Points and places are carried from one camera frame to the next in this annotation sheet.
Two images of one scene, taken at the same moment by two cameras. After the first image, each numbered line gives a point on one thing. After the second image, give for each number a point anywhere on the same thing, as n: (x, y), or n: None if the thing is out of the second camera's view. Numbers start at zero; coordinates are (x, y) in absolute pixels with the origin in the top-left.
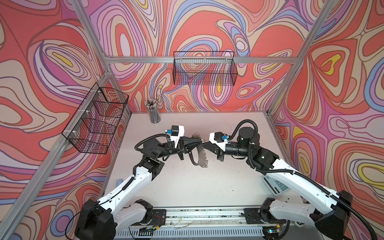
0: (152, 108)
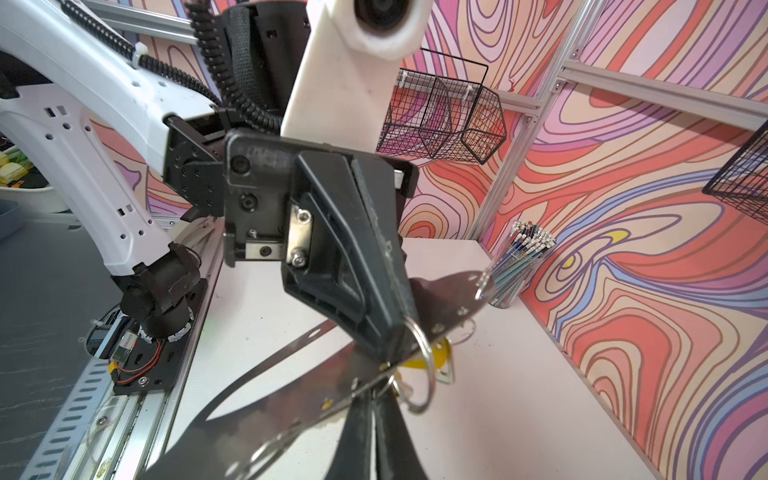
0: (526, 242)
